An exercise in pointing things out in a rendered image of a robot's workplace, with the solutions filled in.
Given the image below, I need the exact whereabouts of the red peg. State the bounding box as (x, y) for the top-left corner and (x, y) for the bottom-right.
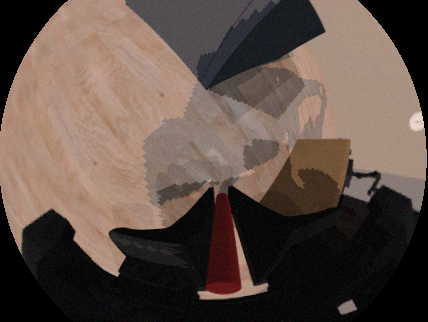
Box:
(205, 193), (242, 294)

